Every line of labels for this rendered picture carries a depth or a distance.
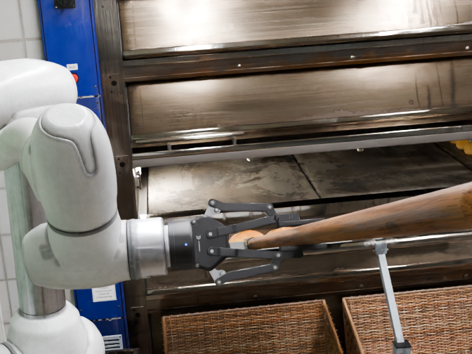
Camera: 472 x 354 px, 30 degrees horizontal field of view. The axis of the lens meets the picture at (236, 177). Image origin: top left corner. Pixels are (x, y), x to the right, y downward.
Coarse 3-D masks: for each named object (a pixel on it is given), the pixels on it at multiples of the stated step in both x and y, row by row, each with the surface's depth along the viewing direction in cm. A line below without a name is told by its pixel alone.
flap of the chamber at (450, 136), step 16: (320, 144) 264; (336, 144) 264; (352, 144) 265; (368, 144) 265; (384, 144) 266; (400, 144) 266; (144, 160) 260; (160, 160) 260; (176, 160) 261; (192, 160) 261; (208, 160) 261; (224, 160) 262
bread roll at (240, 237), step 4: (240, 232) 236; (244, 232) 236; (248, 232) 235; (252, 232) 235; (256, 232) 236; (260, 232) 237; (236, 236) 236; (240, 236) 235; (244, 236) 235; (248, 236) 235; (252, 236) 235; (256, 236) 235; (232, 240) 236; (236, 240) 235; (240, 240) 234
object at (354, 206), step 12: (384, 192) 292; (396, 192) 291; (408, 192) 290; (420, 192) 289; (276, 204) 286; (288, 204) 286; (300, 204) 285; (312, 204) 284; (324, 204) 285; (336, 204) 285; (348, 204) 285; (360, 204) 286; (372, 204) 286; (144, 216) 283; (156, 216) 282; (168, 216) 282; (180, 216) 281; (192, 216) 281; (216, 216) 282; (228, 216) 282; (240, 216) 283; (252, 216) 283; (264, 216) 284; (300, 216) 285
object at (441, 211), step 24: (432, 192) 63; (456, 192) 56; (336, 216) 102; (360, 216) 85; (384, 216) 74; (408, 216) 67; (432, 216) 60; (456, 216) 56; (264, 240) 179; (288, 240) 141; (312, 240) 118; (336, 240) 102
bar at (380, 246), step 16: (368, 240) 250; (384, 240) 250; (400, 240) 250; (416, 240) 250; (432, 240) 251; (448, 240) 251; (464, 240) 252; (384, 256) 249; (384, 272) 247; (384, 288) 246; (400, 336) 237; (400, 352) 234
